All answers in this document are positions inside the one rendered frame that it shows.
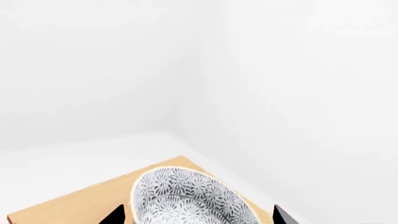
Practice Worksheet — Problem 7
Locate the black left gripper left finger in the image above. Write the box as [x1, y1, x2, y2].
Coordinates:
[99, 204, 126, 224]

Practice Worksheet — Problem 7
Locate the grey floral patterned bowl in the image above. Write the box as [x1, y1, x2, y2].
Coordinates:
[129, 166, 262, 224]

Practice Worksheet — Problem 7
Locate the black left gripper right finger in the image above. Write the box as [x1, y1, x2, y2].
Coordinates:
[273, 204, 300, 224]

